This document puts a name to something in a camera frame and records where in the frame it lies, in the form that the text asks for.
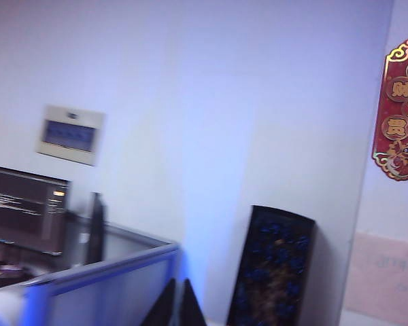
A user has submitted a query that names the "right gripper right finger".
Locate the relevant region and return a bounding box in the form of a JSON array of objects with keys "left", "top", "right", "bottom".
[{"left": 182, "top": 277, "right": 207, "bottom": 326}]

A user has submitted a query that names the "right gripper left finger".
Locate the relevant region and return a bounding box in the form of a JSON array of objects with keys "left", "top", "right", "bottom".
[{"left": 146, "top": 277, "right": 177, "bottom": 326}]

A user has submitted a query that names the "grey office partition panel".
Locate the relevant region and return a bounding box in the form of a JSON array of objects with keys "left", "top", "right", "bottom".
[{"left": 0, "top": 222, "right": 182, "bottom": 326}]

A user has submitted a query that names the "dark floral panel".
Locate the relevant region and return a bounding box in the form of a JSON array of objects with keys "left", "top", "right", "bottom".
[{"left": 226, "top": 204, "right": 318, "bottom": 326}]

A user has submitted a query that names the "dark thin upright monitor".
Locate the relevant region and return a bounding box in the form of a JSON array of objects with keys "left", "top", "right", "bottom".
[{"left": 87, "top": 192, "right": 109, "bottom": 265}]

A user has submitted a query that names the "dark computer monitor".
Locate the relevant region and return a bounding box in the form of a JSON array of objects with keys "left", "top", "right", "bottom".
[{"left": 0, "top": 164, "right": 71, "bottom": 256}]

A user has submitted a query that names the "handwritten paper wall sign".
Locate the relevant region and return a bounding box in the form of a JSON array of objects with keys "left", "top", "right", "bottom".
[{"left": 345, "top": 230, "right": 408, "bottom": 313}]

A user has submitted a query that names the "beige wall control panel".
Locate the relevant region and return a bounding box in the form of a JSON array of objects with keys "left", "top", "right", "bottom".
[{"left": 36, "top": 104, "right": 107, "bottom": 167}]

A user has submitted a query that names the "red gold Chinese wall decoration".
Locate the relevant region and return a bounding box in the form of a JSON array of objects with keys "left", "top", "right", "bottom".
[{"left": 371, "top": 36, "right": 408, "bottom": 183}]

